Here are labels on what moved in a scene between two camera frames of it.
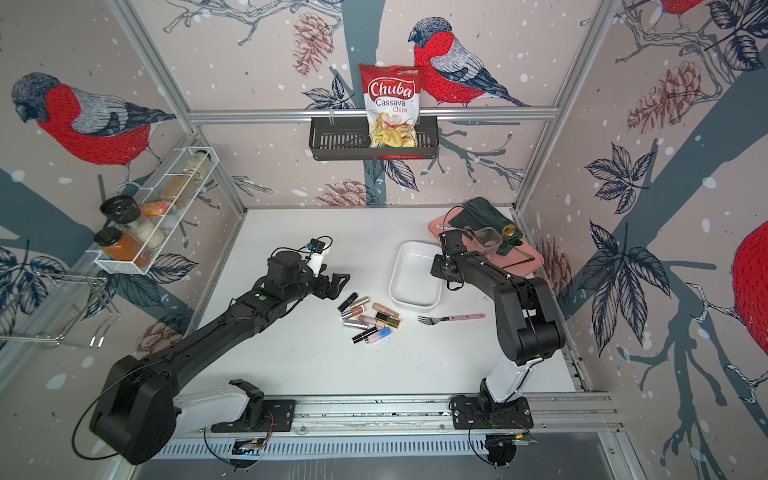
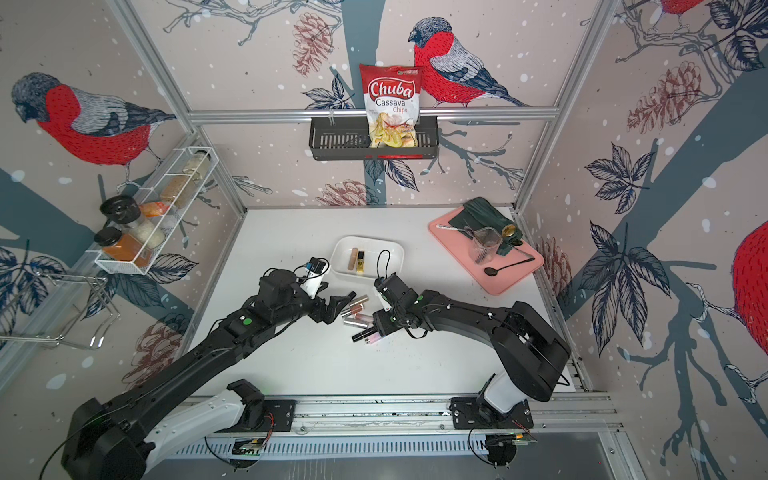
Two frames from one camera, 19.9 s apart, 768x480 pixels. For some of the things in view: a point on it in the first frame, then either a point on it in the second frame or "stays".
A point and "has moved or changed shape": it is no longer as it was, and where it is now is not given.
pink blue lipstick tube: (384, 332) stays
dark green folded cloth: (476, 213) stays
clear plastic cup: (489, 240) stays
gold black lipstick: (388, 319) has moved or changed shape
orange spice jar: (124, 247) stays
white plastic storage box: (412, 287) -> (366, 258)
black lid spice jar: (125, 212) stays
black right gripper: (434, 267) -> (380, 324)
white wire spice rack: (142, 237) stays
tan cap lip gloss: (360, 302) stays
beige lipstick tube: (385, 310) has moved or changed shape
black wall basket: (348, 140) stays
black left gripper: (335, 287) -> (332, 312)
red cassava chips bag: (391, 96) stays
